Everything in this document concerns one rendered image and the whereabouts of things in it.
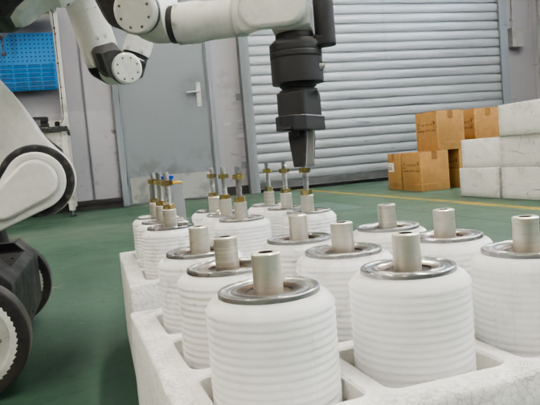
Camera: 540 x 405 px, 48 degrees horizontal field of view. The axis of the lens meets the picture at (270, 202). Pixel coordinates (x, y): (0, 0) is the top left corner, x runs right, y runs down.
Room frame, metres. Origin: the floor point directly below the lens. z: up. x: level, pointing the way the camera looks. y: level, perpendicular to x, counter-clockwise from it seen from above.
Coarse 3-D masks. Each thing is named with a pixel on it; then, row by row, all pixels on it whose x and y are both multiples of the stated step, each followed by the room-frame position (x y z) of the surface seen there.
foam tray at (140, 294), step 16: (128, 256) 1.18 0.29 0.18; (128, 272) 0.99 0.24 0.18; (144, 272) 1.00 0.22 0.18; (128, 288) 0.93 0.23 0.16; (144, 288) 0.88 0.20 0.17; (128, 304) 1.01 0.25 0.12; (144, 304) 0.88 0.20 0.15; (160, 304) 0.89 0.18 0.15; (128, 320) 1.11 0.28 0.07; (128, 336) 1.22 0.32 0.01
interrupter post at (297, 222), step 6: (288, 216) 0.70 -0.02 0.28; (294, 216) 0.69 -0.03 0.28; (300, 216) 0.69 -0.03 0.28; (306, 216) 0.70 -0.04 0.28; (288, 222) 0.70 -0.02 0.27; (294, 222) 0.69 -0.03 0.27; (300, 222) 0.69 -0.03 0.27; (306, 222) 0.70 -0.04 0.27; (288, 228) 0.70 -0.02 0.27; (294, 228) 0.69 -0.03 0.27; (300, 228) 0.69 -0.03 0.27; (306, 228) 0.70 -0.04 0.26; (294, 234) 0.69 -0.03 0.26; (300, 234) 0.69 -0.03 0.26; (306, 234) 0.69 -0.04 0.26
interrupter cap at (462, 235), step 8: (424, 232) 0.66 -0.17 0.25; (432, 232) 0.65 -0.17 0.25; (456, 232) 0.64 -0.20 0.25; (464, 232) 0.63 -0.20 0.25; (472, 232) 0.63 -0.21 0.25; (480, 232) 0.61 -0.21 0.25; (424, 240) 0.60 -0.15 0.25; (432, 240) 0.60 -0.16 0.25; (440, 240) 0.59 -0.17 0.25; (448, 240) 0.59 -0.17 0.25; (456, 240) 0.59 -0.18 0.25; (464, 240) 0.59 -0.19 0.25
